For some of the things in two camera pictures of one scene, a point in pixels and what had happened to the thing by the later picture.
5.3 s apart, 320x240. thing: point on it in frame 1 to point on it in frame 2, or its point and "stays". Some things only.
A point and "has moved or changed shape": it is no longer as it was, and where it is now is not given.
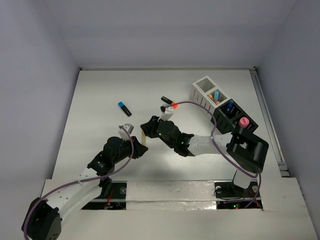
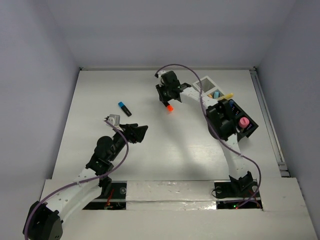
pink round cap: x=243 y=122 stays
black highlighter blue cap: x=121 y=105 stays
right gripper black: x=149 y=128 to x=160 y=88
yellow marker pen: x=143 y=138 has moved or changed shape
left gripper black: x=136 y=149 to x=130 y=132
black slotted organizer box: x=231 y=118 stays
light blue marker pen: x=216 y=95 stays
